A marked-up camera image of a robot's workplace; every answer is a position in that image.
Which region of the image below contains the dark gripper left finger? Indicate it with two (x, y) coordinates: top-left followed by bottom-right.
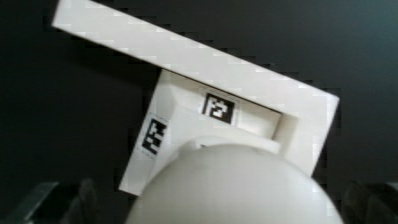
(0, 178), (99, 224)

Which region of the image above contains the white lamp bulb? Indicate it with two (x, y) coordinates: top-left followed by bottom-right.
(124, 136), (343, 224)

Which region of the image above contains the white lamp base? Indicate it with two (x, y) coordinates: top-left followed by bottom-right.
(119, 70), (281, 195)

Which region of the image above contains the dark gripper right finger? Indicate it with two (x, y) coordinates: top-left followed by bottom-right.
(341, 182), (398, 224)

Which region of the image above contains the white right fence rail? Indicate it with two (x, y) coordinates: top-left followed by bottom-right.
(51, 0), (339, 172)

